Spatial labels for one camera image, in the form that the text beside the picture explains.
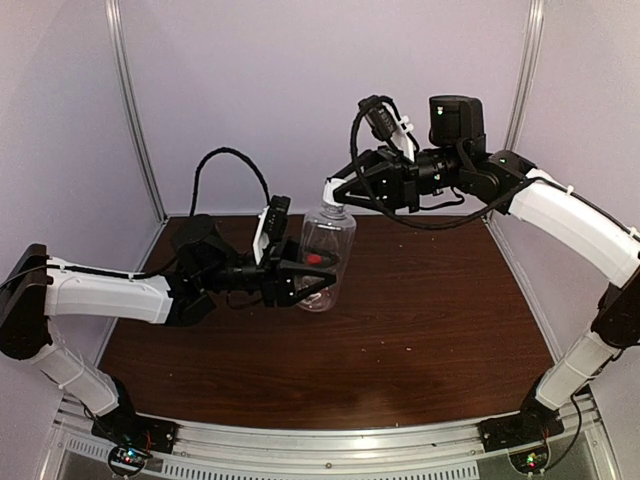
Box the large clear plastic bottle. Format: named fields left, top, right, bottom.
left=298, top=201, right=357, bottom=313

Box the aluminium front frame rail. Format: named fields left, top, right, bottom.
left=47, top=394, right=609, bottom=480

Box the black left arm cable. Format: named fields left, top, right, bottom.
left=129, top=145, right=274, bottom=281

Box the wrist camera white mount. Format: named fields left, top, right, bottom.
left=252, top=195, right=291, bottom=265
left=358, top=95, right=420, bottom=163

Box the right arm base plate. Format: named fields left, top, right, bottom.
left=478, top=412, right=565, bottom=476

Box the aluminium corner post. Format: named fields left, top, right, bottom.
left=104, top=0, right=167, bottom=224
left=504, top=0, right=546, bottom=150

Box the aluminium right corner post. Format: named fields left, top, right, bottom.
left=504, top=0, right=546, bottom=150

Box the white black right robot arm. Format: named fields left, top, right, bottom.
left=324, top=95, right=639, bottom=442

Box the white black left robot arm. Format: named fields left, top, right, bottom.
left=1, top=213, right=337, bottom=444

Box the small cola bottle red cap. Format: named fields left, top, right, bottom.
left=303, top=253, right=329, bottom=312

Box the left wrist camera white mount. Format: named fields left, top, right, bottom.
left=252, top=195, right=291, bottom=265

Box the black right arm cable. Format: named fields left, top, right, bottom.
left=349, top=94, right=526, bottom=230

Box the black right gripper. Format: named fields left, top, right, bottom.
left=327, top=143, right=467, bottom=214

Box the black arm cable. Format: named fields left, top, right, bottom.
left=129, top=145, right=274, bottom=281
left=349, top=94, right=526, bottom=230

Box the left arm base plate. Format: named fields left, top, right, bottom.
left=91, top=416, right=178, bottom=478

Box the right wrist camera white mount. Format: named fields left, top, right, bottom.
left=358, top=95, right=420, bottom=163

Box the white bottle cap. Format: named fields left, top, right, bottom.
left=322, top=177, right=346, bottom=207

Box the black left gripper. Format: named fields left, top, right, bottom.
left=198, top=233, right=339, bottom=306

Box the aluminium left corner post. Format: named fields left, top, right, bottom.
left=104, top=0, right=167, bottom=224

